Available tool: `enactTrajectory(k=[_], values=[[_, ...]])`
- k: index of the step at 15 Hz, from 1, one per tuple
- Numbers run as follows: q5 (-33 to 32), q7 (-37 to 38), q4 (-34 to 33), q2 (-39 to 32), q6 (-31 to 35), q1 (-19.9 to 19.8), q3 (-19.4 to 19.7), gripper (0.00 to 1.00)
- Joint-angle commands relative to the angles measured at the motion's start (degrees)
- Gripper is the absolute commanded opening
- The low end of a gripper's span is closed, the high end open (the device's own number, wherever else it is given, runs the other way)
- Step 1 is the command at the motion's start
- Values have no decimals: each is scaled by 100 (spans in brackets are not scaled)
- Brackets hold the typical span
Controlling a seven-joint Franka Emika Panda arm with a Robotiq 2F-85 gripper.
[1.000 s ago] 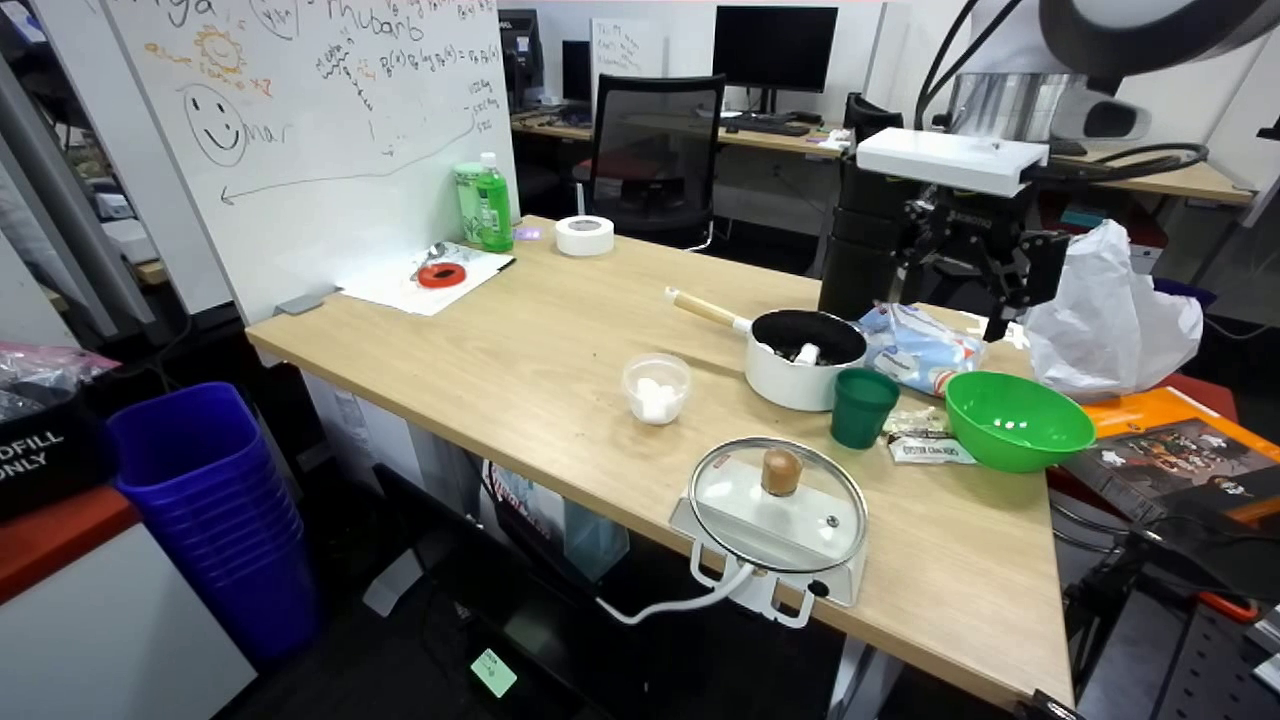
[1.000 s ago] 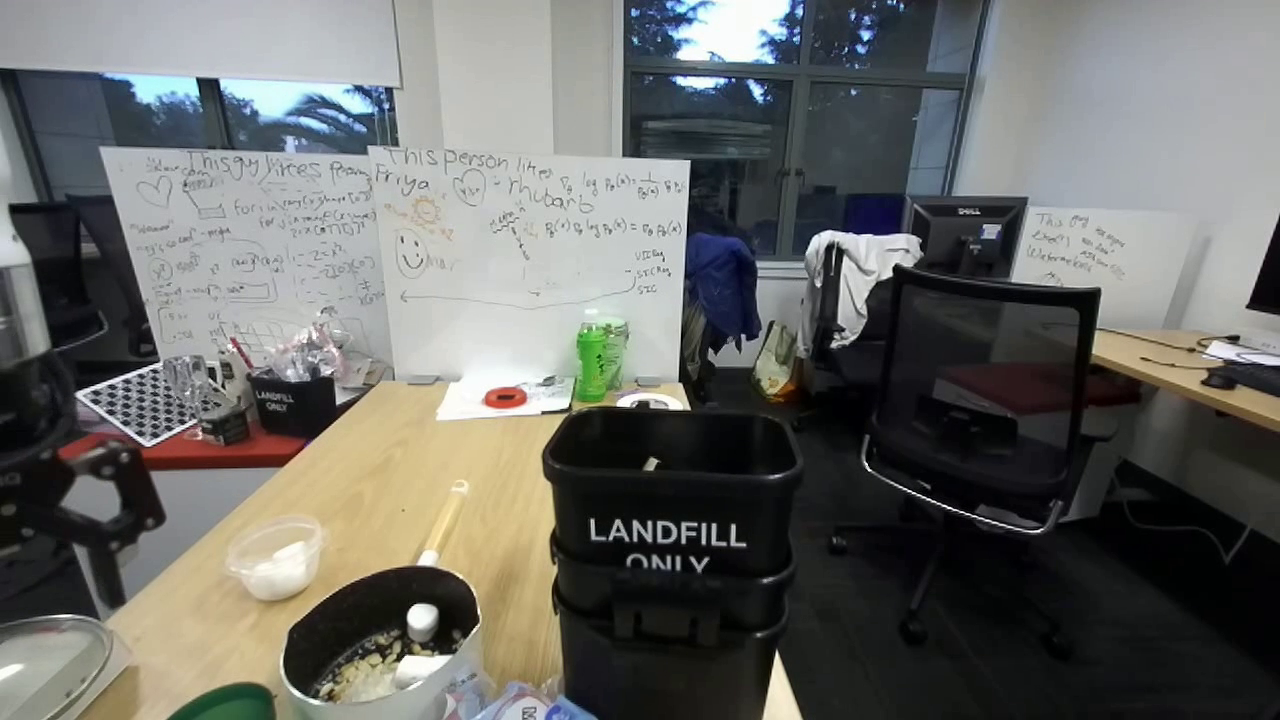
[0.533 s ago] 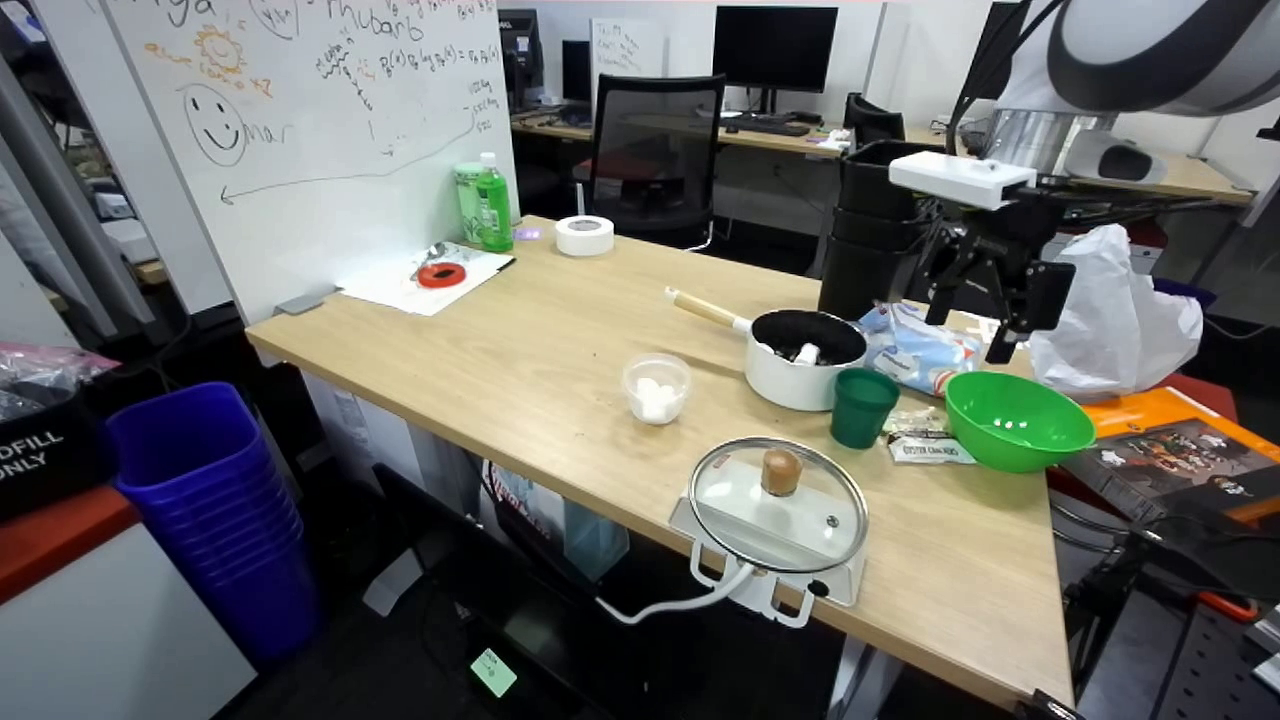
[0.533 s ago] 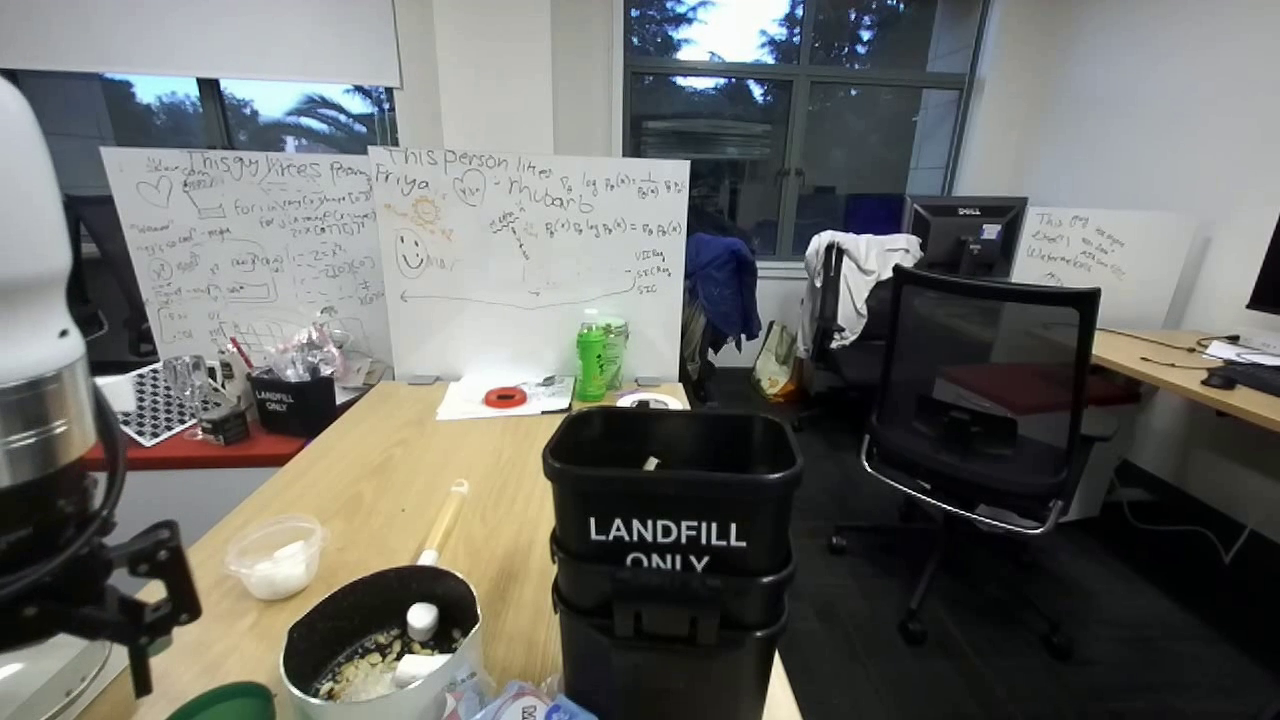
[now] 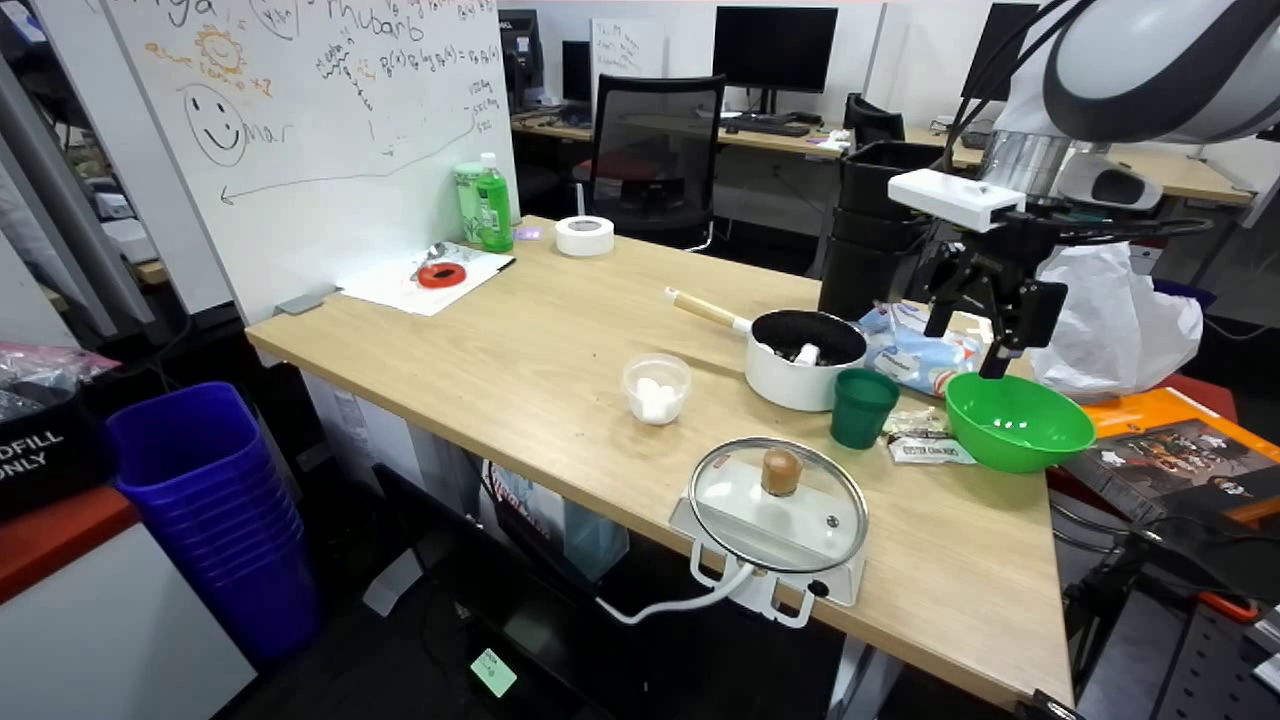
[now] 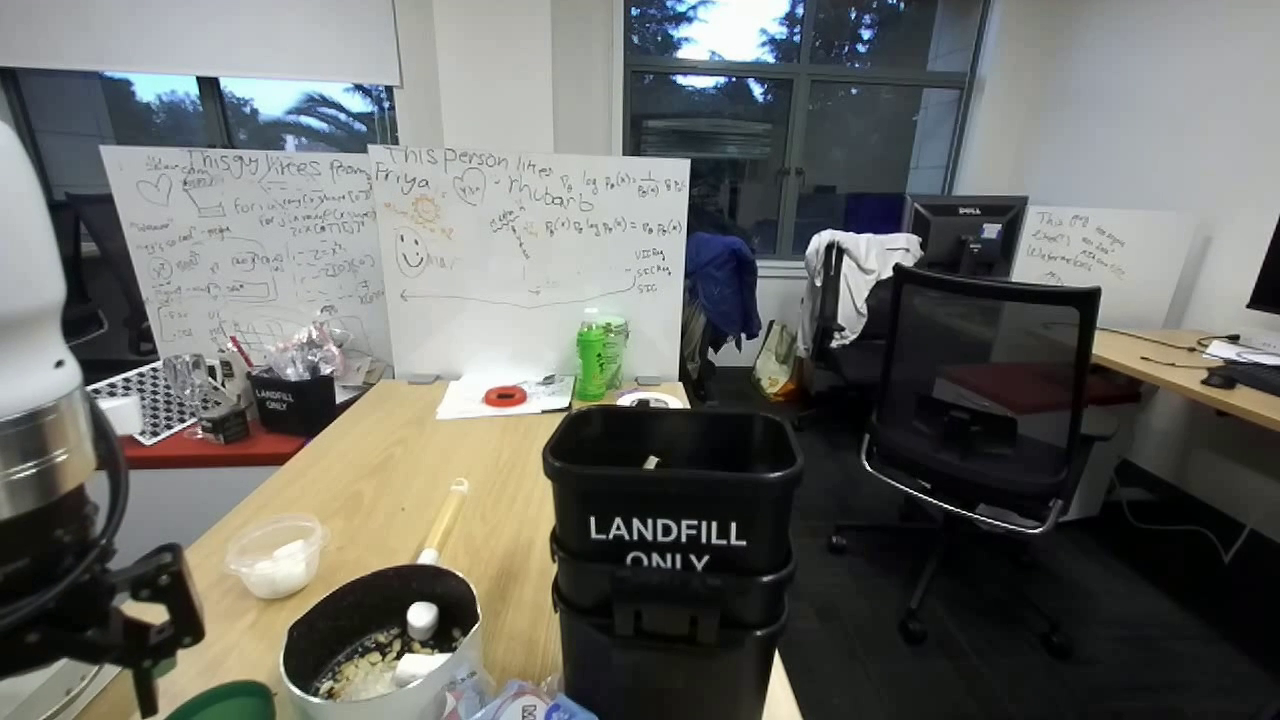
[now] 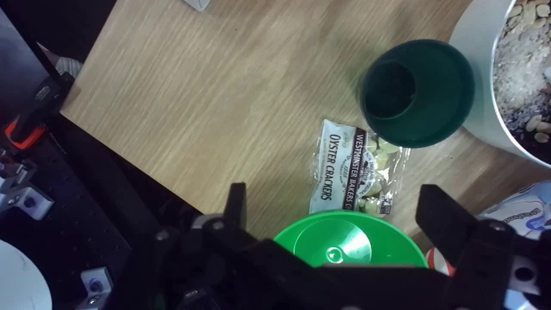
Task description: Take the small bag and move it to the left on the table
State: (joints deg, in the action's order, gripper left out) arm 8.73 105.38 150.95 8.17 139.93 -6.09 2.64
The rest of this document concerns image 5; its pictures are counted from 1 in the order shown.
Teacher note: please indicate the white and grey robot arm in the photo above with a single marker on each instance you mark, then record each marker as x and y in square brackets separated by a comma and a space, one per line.
[1160, 65]

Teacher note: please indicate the red tape roll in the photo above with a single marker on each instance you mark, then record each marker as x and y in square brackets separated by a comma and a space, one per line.
[440, 272]

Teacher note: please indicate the black mesh office chair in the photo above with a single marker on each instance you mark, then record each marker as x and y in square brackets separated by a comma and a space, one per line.
[655, 144]

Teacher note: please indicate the dark green plastic cup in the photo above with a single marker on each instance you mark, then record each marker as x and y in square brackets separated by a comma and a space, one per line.
[865, 409]

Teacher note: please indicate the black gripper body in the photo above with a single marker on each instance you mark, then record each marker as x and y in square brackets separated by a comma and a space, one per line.
[1024, 284]

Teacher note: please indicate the small clear plastic container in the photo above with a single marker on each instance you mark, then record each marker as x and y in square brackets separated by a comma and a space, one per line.
[658, 391]

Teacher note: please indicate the narrow black computer monitor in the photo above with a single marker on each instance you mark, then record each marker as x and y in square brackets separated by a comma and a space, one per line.
[999, 51]

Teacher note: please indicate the whiteboard with drawings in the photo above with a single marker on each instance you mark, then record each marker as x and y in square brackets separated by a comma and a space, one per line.
[332, 135]

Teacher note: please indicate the white plastic bag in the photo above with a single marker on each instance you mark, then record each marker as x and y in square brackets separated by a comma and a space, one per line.
[1115, 324]

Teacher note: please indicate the stacked blue plastic bins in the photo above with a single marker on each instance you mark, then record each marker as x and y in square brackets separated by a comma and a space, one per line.
[213, 521]

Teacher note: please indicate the white piece in pot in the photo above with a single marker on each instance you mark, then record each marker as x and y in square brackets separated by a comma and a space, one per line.
[807, 355]

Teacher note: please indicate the white kitchen scale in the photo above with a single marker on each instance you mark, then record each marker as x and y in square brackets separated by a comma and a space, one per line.
[834, 584]

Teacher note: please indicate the white cabinet with red top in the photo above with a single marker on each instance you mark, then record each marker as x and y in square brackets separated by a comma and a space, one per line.
[93, 625]

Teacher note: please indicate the wooden office desk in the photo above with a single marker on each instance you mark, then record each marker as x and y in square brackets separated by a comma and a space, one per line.
[784, 136]

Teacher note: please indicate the green plastic bottle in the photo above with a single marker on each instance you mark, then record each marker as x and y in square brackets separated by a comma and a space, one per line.
[486, 204]

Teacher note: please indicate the blue and white snack bag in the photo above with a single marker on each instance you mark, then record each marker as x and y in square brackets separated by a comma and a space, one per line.
[914, 355]

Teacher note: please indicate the green sticky note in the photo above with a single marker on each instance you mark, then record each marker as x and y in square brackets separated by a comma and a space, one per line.
[493, 674]

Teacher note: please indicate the wide black computer monitor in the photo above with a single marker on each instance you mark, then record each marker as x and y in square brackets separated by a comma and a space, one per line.
[775, 45]

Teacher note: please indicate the orange box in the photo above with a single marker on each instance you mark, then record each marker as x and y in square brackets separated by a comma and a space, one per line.
[1164, 462]

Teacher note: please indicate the glass lid with wooden knob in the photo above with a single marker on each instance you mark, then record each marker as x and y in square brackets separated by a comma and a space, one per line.
[782, 471]

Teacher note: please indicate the black box with white text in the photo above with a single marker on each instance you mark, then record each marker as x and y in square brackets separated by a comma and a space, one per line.
[46, 445]

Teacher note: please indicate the white paper sheet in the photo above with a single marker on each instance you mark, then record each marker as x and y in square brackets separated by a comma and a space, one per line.
[402, 288]

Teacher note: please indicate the white tape roll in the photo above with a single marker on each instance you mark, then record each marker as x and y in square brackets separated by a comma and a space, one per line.
[584, 239]

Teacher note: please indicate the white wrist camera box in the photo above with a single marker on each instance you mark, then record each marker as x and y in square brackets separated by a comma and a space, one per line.
[952, 199]

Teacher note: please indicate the green plastic bowl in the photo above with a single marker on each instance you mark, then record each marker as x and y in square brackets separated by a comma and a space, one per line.
[1016, 424]

